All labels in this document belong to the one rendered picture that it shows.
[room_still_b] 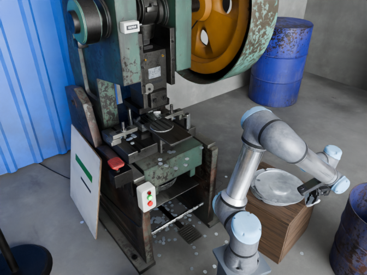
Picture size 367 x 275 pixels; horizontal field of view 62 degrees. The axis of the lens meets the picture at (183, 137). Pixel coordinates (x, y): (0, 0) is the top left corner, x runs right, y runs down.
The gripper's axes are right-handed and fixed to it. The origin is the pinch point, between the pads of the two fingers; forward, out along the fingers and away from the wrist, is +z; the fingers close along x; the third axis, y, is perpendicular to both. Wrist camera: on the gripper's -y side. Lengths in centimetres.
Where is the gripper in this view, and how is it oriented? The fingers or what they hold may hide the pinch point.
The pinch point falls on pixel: (306, 204)
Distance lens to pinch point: 171.7
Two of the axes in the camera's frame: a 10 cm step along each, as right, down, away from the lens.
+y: 9.6, -0.9, 2.7
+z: -0.8, 8.3, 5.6
